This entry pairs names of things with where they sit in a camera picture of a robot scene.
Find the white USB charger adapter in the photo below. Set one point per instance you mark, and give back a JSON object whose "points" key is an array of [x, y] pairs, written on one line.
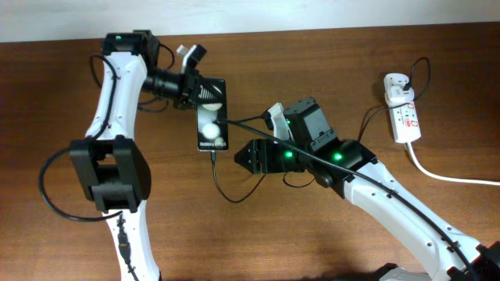
{"points": [[395, 96]]}

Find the black smartphone with white circles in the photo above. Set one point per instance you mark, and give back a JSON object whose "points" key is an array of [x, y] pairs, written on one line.
{"points": [[211, 134]]}

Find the white power strip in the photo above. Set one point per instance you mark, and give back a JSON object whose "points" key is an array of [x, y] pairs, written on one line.
{"points": [[404, 121]]}

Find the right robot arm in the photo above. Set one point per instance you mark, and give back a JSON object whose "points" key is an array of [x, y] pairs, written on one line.
{"points": [[302, 140]]}

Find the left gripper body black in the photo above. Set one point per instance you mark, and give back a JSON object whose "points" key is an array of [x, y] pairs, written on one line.
{"points": [[187, 97]]}

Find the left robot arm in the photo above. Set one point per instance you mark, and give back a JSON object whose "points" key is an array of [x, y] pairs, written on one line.
{"points": [[112, 171]]}

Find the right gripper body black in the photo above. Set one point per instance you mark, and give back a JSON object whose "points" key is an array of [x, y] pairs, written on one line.
{"points": [[281, 158]]}

